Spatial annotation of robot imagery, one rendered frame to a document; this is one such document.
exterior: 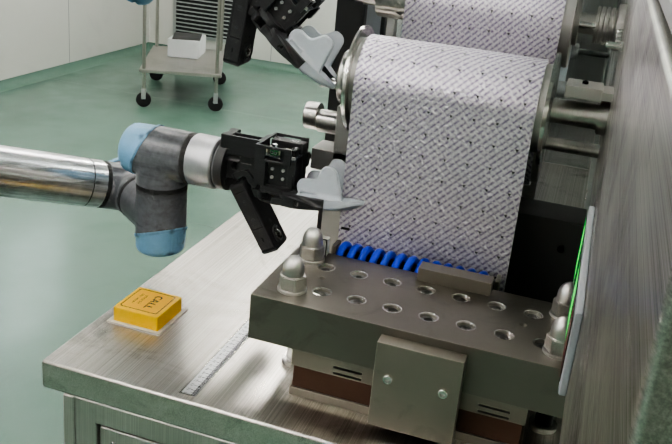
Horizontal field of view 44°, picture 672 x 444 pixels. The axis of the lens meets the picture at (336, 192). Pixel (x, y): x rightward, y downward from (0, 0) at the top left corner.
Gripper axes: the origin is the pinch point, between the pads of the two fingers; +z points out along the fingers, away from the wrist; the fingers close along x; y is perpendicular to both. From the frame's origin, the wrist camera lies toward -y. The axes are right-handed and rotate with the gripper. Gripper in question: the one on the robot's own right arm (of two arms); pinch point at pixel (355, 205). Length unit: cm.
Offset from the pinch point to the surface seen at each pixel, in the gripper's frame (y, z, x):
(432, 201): 2.8, 10.5, -0.3
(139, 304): -16.6, -26.4, -11.4
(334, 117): 9.4, -6.7, 8.3
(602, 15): 26.2, 26.9, 28.9
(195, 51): -77, -246, 430
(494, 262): -3.9, 19.7, -0.2
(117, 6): -67, -357, 504
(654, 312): 31, 30, -83
